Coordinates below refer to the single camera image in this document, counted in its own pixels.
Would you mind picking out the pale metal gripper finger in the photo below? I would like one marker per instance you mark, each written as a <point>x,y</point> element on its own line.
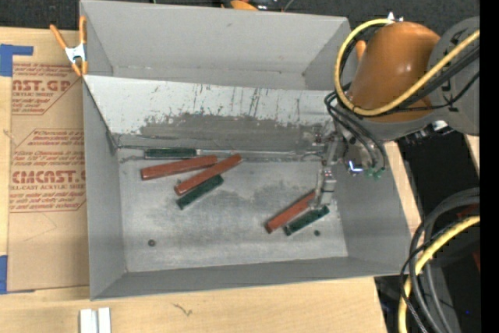
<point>320,191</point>
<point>330,183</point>

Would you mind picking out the dark green flat block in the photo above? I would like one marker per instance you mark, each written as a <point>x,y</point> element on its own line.
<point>199,192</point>
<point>170,153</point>
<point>306,221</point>

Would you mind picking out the red-brown flat block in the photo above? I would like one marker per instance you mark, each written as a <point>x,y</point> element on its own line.
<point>290,212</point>
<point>208,174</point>
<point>177,167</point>

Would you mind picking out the grey metal bin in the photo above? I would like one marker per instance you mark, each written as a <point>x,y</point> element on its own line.
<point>218,238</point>

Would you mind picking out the brown cardboard board red print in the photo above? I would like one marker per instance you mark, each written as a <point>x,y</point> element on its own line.
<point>43,152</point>

